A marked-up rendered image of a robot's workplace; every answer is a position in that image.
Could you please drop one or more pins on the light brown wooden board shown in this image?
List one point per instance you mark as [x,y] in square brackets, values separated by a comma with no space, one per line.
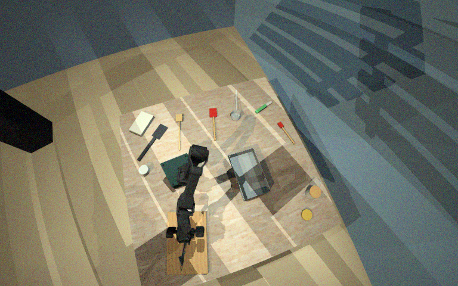
[196,254]

